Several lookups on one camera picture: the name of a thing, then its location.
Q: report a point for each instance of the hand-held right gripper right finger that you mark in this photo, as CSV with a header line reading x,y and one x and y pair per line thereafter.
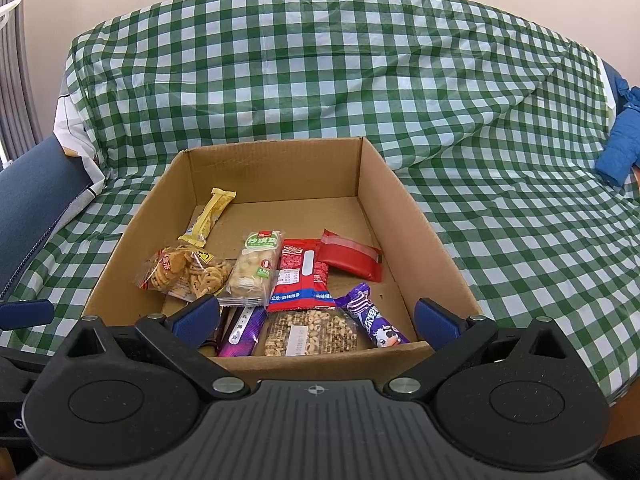
x,y
432,322

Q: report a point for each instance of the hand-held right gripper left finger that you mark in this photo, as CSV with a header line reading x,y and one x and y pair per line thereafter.
x,y
200,315

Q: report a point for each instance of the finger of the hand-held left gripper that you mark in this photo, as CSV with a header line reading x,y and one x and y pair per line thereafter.
x,y
20,362
25,313

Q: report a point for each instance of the dark purple snack packet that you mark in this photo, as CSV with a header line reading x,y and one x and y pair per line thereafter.
x,y
242,330

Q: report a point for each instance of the clear cookie packet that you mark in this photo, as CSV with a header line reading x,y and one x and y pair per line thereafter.
x,y
185,270

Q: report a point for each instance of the purple cow print snack packet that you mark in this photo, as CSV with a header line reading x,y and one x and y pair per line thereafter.
x,y
372,317

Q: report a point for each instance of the green label bread packet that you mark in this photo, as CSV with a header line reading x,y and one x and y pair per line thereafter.
x,y
255,265

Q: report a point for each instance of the yellow snack bar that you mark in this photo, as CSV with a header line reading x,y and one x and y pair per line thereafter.
x,y
210,212

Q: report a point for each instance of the red and blue snack packet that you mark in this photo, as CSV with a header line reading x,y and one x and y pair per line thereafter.
x,y
300,275

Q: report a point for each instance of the clear peanut bar packet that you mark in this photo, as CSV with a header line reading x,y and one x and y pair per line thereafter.
x,y
310,332

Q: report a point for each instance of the brown cardboard box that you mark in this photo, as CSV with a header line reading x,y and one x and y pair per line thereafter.
x,y
300,175

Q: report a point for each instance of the navy blue cushion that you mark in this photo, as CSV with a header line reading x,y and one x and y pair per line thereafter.
x,y
35,200

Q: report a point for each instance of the white pillow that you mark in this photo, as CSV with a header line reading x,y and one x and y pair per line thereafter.
x,y
75,135

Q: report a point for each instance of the brown wooden furniture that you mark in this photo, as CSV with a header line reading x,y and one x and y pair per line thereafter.
x,y
635,182

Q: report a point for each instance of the green checkered cloth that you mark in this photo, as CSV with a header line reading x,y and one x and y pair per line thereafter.
x,y
350,85

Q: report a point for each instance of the grey curtain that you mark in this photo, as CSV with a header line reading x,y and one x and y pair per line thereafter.
x,y
15,60

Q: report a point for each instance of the blue jacket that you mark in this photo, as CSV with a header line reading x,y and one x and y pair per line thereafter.
x,y
620,145

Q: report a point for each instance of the white metal stand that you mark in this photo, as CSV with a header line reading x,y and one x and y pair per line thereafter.
x,y
9,12

